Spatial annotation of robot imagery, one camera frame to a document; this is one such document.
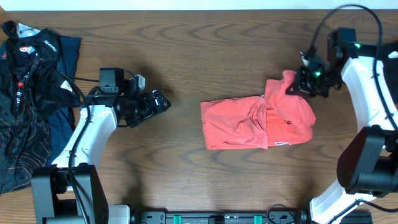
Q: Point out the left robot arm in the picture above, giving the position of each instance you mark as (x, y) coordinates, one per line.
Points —
(69, 190)

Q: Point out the black garment at right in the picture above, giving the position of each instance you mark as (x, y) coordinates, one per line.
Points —
(389, 59)

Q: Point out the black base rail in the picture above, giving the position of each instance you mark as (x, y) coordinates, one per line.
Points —
(273, 216)

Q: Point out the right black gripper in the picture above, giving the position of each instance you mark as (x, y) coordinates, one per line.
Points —
(300, 85)

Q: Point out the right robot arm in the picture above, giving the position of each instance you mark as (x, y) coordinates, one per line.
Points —
(367, 168)

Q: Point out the red printed t-shirt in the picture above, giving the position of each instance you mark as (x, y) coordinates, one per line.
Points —
(261, 121)

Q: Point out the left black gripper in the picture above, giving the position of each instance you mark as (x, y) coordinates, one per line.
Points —
(150, 103)

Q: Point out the black orange patterned shirt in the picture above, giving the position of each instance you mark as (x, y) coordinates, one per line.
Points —
(25, 144)

